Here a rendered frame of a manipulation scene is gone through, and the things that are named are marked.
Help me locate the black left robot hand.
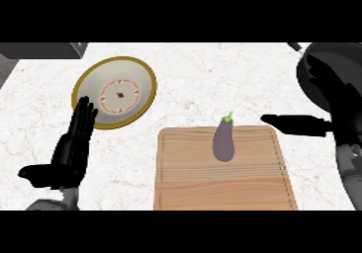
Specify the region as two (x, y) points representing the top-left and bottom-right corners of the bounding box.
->
(17, 96), (98, 191)

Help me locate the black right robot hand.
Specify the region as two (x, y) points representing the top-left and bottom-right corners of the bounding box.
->
(259, 55), (362, 146)

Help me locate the black pot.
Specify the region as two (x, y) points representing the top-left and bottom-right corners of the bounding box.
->
(286, 42), (362, 115)

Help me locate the purple eggplant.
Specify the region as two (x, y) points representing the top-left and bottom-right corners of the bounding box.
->
(211, 111), (236, 163)

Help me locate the wooden cutting board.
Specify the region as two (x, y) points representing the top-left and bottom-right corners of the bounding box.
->
(153, 125), (299, 211)

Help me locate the gold-rimmed grey plate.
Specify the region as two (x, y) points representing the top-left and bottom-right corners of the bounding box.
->
(70, 55), (159, 130)

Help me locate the dark grey appliance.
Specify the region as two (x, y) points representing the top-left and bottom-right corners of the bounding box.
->
(0, 42), (89, 60)

